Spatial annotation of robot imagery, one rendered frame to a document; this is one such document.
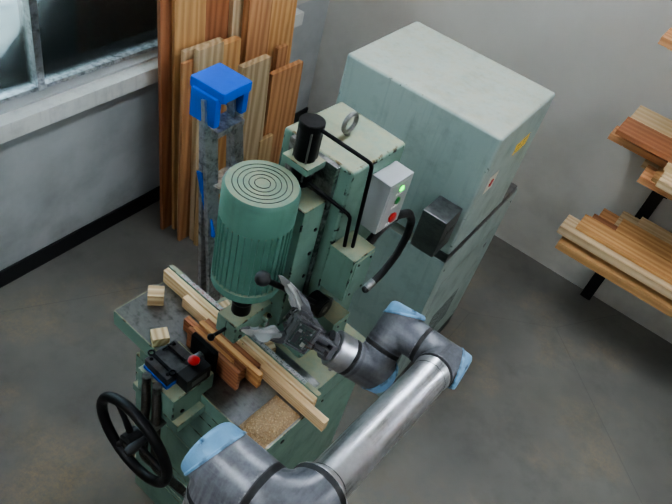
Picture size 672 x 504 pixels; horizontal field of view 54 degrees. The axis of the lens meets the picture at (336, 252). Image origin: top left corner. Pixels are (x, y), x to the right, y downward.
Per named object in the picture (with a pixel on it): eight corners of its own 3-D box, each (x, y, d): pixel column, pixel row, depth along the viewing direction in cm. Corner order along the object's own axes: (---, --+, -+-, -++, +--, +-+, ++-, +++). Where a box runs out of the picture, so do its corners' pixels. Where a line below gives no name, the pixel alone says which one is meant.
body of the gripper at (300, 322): (301, 315, 144) (345, 341, 148) (295, 302, 152) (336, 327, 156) (281, 343, 145) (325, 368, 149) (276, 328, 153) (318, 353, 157)
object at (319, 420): (181, 306, 193) (182, 297, 190) (187, 303, 194) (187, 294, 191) (321, 432, 173) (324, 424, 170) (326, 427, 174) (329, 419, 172)
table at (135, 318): (83, 340, 185) (82, 326, 181) (170, 288, 204) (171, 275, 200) (233, 490, 163) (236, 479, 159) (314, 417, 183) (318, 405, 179)
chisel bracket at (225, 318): (214, 332, 178) (217, 311, 172) (251, 306, 187) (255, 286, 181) (233, 349, 176) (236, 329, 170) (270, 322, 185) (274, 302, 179)
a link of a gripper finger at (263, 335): (242, 336, 144) (284, 332, 146) (240, 326, 150) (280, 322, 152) (242, 349, 145) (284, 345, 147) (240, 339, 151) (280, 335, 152)
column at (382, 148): (247, 315, 208) (282, 125, 159) (295, 282, 223) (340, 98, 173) (299, 360, 200) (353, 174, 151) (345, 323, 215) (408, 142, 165)
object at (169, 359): (143, 367, 169) (143, 354, 165) (177, 345, 176) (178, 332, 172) (177, 401, 164) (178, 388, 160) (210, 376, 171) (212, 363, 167)
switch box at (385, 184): (357, 222, 171) (372, 174, 160) (379, 207, 177) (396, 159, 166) (375, 235, 168) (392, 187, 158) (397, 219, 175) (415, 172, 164)
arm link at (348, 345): (353, 332, 158) (329, 364, 159) (336, 322, 157) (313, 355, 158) (362, 347, 150) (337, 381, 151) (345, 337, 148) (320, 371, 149)
